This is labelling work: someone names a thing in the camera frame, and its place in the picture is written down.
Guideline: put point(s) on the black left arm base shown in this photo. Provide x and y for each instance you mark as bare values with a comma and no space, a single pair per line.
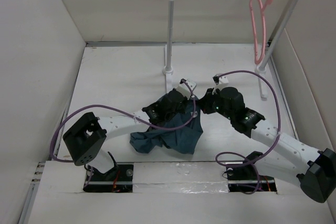
120,180

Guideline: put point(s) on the white metal clothes rack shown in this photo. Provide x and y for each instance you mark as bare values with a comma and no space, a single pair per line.
256,22

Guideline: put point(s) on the blue t shirt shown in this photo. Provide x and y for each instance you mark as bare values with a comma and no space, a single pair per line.
183,140

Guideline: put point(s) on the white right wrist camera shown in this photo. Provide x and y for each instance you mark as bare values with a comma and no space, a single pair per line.
220,81

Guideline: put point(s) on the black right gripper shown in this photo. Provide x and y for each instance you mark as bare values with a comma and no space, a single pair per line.
205,102

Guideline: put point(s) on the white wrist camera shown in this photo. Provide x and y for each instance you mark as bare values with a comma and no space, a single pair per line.
186,87
220,81

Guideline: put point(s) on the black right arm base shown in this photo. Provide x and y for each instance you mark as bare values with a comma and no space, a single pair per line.
244,179

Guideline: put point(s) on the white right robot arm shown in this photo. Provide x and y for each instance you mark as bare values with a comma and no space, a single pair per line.
309,168

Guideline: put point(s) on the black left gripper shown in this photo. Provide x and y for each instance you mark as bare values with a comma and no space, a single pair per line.
185,101

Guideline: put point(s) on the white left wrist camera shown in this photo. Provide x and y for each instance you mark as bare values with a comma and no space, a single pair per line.
186,87

